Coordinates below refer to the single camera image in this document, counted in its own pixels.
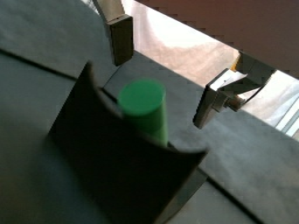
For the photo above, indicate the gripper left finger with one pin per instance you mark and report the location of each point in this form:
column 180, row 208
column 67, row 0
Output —
column 119, row 25

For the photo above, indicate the black curved holder stand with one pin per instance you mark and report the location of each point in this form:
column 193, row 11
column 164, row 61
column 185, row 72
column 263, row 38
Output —
column 133, row 177

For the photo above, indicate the green round cylinder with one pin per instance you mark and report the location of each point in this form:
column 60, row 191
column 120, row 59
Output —
column 141, row 101

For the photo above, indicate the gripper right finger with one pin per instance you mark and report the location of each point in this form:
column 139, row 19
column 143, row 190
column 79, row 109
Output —
column 232, row 88

